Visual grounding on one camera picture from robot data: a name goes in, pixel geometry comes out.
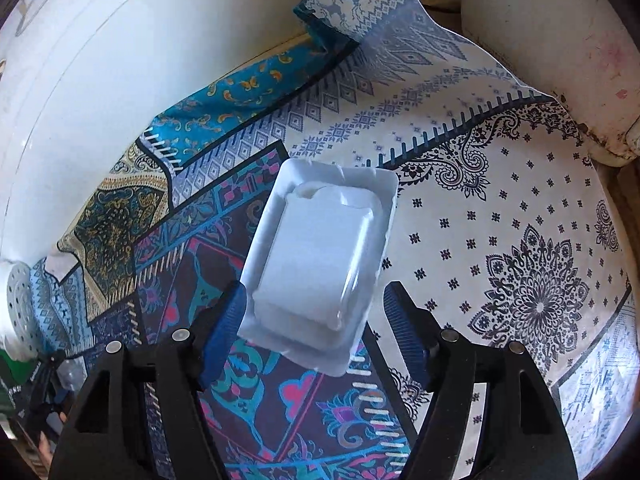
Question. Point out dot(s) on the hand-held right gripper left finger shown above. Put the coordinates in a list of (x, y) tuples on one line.
[(226, 327)]

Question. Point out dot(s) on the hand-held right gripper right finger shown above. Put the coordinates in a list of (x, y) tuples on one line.
[(406, 337)]

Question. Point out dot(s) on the white perforated plastic object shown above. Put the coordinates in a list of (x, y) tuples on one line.
[(22, 300)]

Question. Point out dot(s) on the printed patchwork blanket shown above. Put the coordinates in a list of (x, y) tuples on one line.
[(500, 185)]

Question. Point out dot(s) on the white plastic packaging tray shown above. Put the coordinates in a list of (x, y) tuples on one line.
[(310, 255)]

